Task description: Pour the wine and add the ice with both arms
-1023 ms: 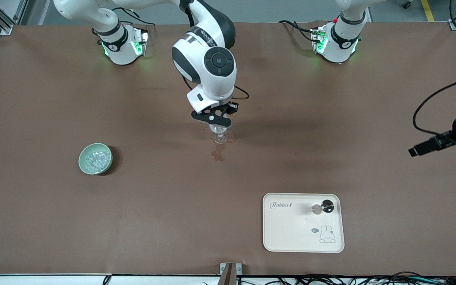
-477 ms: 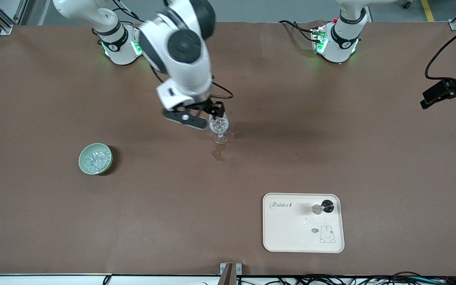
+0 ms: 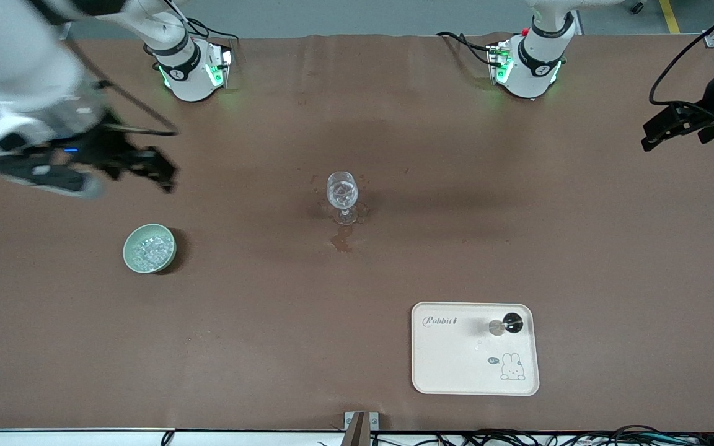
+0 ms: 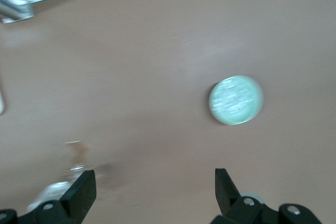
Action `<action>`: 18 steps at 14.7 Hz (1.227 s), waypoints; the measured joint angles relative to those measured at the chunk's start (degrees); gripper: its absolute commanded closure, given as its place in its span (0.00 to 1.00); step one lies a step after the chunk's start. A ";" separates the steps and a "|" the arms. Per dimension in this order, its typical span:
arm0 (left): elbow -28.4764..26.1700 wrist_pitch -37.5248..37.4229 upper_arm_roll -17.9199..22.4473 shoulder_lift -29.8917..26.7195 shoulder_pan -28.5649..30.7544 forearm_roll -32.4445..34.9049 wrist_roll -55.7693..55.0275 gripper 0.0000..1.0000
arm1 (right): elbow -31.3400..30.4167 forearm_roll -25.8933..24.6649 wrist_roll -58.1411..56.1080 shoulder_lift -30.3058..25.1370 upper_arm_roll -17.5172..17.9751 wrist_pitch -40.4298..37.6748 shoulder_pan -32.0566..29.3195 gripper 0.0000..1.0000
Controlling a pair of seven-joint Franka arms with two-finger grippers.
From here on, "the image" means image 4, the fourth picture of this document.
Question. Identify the brown liquid spill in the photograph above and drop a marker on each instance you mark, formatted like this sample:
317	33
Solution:
81	150

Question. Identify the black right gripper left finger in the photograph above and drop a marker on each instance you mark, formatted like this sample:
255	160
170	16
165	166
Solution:
78	195

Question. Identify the mint green bowl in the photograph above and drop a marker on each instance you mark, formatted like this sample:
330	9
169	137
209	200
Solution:
236	100

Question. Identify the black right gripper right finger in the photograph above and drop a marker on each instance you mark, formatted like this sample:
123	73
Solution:
228	195

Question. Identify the clear wine glass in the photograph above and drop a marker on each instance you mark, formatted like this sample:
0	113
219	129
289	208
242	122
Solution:
52	190

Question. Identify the silver metal bracket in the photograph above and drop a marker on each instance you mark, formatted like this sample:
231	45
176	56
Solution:
15	11

